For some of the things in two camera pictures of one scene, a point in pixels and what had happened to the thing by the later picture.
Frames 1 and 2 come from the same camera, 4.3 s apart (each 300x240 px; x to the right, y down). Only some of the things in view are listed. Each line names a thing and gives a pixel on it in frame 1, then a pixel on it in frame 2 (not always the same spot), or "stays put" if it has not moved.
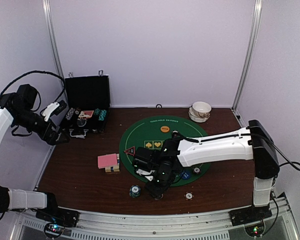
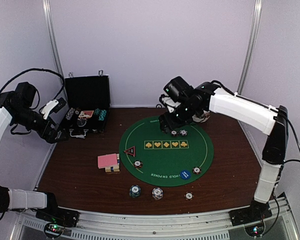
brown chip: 175,132 stays put
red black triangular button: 131,150 stays put
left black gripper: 50,139 stays put
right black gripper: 156,192 to 169,123
